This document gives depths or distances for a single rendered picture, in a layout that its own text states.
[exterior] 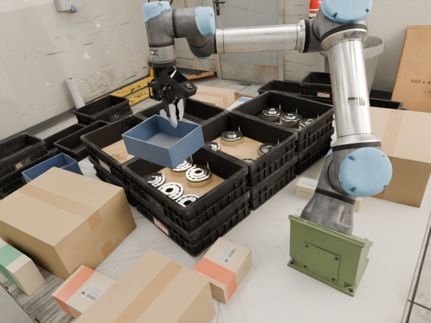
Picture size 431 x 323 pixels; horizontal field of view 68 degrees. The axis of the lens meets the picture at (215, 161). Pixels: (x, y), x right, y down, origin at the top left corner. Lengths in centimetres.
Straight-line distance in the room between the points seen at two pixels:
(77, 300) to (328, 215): 76
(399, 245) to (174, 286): 75
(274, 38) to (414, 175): 69
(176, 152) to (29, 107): 358
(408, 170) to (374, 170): 48
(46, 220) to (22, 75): 324
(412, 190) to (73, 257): 119
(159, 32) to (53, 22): 358
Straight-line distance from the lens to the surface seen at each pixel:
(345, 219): 97
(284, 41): 103
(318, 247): 98
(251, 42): 103
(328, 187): 96
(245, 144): 145
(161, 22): 93
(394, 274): 115
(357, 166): 81
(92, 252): 120
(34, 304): 126
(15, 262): 124
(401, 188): 135
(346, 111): 86
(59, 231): 113
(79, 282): 112
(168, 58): 95
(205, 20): 92
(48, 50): 443
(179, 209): 99
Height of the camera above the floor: 157
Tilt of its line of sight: 33 degrees down
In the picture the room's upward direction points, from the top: 8 degrees counter-clockwise
